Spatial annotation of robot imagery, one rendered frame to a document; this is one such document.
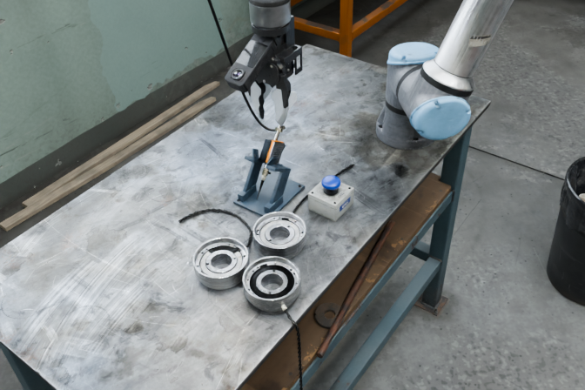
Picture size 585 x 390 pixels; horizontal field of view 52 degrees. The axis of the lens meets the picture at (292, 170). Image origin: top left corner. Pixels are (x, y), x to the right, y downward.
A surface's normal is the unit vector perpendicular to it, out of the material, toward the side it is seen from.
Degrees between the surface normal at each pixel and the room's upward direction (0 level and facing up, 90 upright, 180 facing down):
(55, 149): 90
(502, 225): 0
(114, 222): 0
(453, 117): 97
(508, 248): 0
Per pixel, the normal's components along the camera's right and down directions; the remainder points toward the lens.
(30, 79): 0.80, 0.35
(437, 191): -0.04, -0.78
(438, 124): 0.13, 0.71
